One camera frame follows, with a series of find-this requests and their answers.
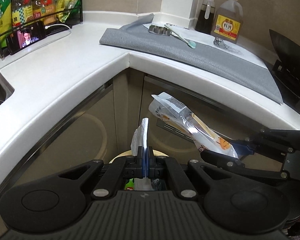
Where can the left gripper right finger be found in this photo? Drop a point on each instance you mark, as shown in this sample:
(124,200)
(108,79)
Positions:
(171,172)

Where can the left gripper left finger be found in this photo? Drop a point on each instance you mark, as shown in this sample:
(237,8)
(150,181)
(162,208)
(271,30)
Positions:
(115,177)

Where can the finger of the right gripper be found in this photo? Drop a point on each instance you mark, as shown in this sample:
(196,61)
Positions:
(240,146)
(235,166)

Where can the orange snack wrapper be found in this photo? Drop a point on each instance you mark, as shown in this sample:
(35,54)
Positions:
(177,114)

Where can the green toothbrush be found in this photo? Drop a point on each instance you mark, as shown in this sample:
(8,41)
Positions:
(174,30)

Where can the metal cookie cutter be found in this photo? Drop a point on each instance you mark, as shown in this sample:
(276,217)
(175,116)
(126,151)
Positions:
(159,30)

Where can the green snack wrapper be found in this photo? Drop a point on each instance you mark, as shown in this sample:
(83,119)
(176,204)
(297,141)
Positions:
(129,186)

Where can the cabinet vent grille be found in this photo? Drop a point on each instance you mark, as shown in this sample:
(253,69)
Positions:
(173,130)

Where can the grey counter mat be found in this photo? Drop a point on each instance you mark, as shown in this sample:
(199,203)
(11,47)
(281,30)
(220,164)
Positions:
(222,62)

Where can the black wok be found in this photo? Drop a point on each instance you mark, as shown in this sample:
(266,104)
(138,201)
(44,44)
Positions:
(287,51)

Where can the printed paper sheet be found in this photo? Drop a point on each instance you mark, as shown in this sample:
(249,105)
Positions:
(226,46)

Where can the large cooking wine jug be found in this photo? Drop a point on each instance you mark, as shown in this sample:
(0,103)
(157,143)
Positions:
(228,21)

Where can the dark soy sauce dispenser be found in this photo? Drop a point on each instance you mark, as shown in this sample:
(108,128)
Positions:
(206,16)

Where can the black smartphone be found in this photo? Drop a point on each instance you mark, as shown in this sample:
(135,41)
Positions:
(20,39)

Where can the yellow green snack bag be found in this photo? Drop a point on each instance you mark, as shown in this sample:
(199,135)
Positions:
(66,9)

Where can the amber red-label oil bottle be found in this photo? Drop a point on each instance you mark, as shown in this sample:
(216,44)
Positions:
(44,10)

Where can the green yellow-cap bottle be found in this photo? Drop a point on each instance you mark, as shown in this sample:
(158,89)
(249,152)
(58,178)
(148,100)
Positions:
(5,20)

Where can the black wire spice rack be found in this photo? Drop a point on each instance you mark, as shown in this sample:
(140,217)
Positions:
(49,29)

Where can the red-handle oil bottle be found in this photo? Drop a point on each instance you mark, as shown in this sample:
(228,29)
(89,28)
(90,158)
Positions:
(22,12)

